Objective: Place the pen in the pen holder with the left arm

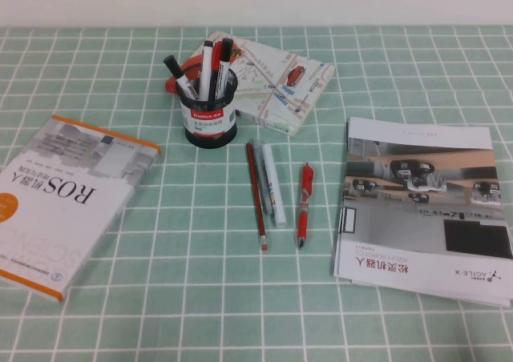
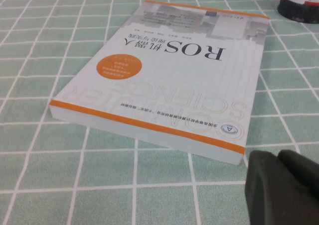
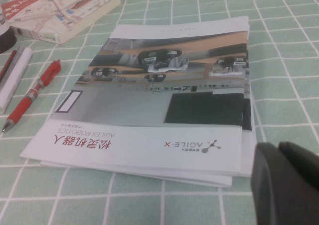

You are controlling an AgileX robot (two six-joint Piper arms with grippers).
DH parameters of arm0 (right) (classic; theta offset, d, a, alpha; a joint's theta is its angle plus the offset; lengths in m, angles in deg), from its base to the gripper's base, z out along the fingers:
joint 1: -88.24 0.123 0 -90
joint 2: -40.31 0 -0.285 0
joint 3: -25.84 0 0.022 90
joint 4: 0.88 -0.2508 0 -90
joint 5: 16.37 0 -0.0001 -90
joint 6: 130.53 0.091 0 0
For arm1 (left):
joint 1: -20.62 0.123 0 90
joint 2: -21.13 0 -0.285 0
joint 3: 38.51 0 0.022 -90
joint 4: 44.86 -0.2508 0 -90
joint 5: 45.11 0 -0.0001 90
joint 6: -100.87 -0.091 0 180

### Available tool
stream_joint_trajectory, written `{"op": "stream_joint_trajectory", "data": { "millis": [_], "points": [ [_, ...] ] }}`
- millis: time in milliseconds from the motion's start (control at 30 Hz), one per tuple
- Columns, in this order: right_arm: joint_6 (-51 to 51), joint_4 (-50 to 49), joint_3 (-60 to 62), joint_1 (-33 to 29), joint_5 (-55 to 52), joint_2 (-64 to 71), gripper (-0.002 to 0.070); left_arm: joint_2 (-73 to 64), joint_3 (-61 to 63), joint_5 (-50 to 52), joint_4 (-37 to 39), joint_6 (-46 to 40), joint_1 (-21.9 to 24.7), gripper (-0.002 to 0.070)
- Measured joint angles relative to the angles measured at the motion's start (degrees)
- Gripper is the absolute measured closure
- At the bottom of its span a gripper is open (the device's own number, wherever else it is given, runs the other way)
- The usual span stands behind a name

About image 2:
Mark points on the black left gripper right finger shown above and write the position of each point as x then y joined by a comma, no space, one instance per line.
304,170

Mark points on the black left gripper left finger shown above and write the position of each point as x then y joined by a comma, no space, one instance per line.
269,197

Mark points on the black mesh pen holder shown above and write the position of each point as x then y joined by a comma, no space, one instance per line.
294,9

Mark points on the white orange ROS book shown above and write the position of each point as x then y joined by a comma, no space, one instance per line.
162,85

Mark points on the green white checked tablecloth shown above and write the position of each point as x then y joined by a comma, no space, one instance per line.
49,185

